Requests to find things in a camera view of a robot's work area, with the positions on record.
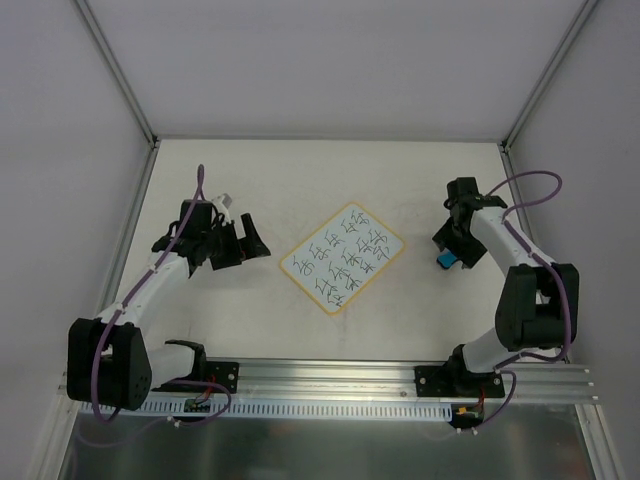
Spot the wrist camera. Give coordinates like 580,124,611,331
211,193,232,216
443,177,507,210

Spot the yellow framed small whiteboard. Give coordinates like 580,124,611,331
280,202,405,315

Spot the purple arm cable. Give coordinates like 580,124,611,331
74,163,234,446
449,171,574,436

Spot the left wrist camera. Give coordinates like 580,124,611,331
211,193,232,216

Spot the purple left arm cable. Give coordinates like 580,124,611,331
74,163,234,446

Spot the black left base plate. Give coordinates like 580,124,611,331
204,360,240,395

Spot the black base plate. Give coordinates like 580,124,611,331
204,360,240,395
413,364,505,399

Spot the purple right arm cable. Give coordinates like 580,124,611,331
449,171,574,436

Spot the blue black whiteboard eraser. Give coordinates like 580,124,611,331
436,251,459,270

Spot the right aluminium frame post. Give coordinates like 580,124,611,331
500,0,600,154

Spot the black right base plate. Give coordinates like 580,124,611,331
413,364,505,399

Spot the left aluminium frame post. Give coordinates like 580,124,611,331
73,0,160,149

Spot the white slotted cable duct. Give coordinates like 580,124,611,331
79,397,454,422

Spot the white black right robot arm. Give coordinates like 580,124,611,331
425,177,580,396

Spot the aluminium frame post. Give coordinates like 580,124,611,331
73,0,160,149
500,0,600,154

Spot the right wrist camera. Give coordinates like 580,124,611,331
443,177,507,210

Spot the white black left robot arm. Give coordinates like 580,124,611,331
66,197,271,411

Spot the aluminium mounting rail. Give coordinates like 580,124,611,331
208,358,599,404

